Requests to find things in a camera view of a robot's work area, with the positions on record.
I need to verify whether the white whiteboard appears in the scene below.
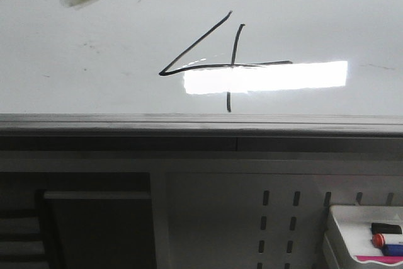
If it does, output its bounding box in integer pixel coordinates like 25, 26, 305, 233
1, 0, 402, 135

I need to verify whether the white perforated stand panel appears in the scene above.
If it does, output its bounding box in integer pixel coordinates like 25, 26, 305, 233
1, 151, 402, 268

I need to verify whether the dark shelf unit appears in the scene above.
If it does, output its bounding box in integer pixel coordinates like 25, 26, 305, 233
1, 173, 157, 268

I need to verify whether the white marker tray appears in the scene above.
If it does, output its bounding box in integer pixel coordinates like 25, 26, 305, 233
323, 205, 402, 268

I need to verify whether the black capped marker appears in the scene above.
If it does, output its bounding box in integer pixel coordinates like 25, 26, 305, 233
371, 222, 402, 234

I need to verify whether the red capped marker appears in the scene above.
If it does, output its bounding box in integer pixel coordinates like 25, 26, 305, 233
372, 234, 403, 248

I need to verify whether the blue capped marker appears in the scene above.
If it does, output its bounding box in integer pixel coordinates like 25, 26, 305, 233
382, 244, 403, 257

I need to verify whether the pink highlighter pen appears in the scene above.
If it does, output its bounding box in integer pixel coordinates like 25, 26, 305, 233
356, 256, 403, 265

